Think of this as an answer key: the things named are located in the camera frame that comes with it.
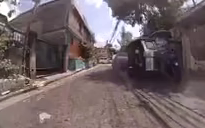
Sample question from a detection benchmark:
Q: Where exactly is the distant vehicle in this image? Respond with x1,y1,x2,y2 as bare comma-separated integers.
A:
98,57,113,65

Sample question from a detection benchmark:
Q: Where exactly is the grey car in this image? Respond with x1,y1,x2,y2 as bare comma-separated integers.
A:
111,51,129,72

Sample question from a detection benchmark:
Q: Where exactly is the grey paved road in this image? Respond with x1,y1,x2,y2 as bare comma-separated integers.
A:
0,63,205,128

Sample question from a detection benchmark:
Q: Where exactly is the dark covered tricycle vehicle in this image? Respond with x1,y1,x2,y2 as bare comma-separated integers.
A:
126,29,184,83

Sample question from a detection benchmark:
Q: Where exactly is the grey concrete sidewalk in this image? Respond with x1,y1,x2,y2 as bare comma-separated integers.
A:
0,63,103,106

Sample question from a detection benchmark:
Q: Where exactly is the two-storey grey building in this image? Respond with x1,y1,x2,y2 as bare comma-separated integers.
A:
8,0,96,73

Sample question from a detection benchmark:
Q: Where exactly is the overhanging dark tree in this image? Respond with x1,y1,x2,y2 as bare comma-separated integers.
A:
103,0,191,32

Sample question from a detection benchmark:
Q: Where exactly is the dark gate pillar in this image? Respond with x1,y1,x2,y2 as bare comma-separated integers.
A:
27,30,38,80

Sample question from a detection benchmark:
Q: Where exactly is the green low wall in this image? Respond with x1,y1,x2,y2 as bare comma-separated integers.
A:
68,58,88,71

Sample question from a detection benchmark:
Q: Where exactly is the low wall with plants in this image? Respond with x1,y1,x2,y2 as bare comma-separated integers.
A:
0,33,32,98

